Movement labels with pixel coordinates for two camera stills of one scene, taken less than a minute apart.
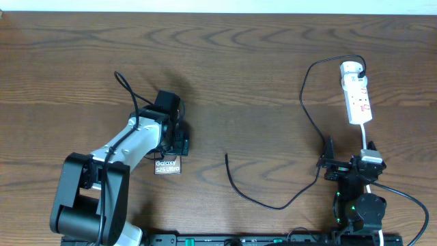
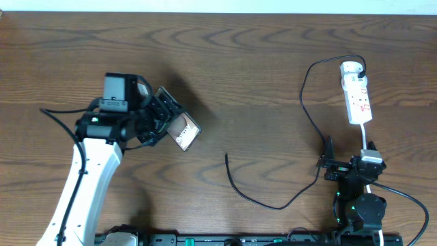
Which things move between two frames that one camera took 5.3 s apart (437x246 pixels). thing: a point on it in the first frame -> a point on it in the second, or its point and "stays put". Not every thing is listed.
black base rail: (255, 240) stays put
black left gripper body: (181, 144) -> (162, 111)
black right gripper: (339, 169) stays put
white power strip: (357, 98) stays put
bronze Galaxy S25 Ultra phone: (168, 167) -> (185, 131)
